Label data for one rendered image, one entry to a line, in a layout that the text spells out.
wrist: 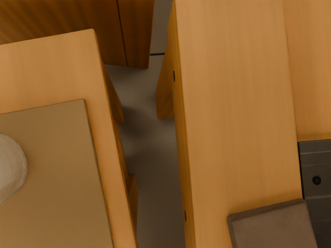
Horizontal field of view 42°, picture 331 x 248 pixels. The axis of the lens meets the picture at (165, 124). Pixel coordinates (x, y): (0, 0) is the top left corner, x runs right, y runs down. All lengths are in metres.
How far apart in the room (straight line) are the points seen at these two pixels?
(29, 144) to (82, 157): 0.07
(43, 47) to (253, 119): 0.29
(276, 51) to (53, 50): 0.29
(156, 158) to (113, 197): 0.86
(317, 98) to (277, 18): 0.12
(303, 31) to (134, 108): 0.91
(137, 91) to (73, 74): 0.86
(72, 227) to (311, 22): 0.41
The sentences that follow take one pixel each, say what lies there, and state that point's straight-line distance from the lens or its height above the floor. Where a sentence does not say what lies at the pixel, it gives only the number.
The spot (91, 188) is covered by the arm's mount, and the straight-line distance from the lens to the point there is 0.57.
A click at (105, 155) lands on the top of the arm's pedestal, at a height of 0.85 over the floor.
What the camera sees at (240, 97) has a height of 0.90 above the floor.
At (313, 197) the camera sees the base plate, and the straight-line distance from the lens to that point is 0.57.
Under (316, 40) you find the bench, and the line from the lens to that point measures 0.61.
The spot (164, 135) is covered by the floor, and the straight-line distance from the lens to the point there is 1.43.
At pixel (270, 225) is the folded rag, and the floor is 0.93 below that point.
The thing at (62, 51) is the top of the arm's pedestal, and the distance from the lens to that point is 0.60.
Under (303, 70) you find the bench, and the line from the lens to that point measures 0.60.
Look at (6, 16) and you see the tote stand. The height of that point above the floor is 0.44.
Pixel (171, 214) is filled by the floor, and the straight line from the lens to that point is 1.45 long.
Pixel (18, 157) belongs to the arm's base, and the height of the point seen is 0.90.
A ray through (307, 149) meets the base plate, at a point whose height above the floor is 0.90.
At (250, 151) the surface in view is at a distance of 0.55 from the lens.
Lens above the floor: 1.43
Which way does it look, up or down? 85 degrees down
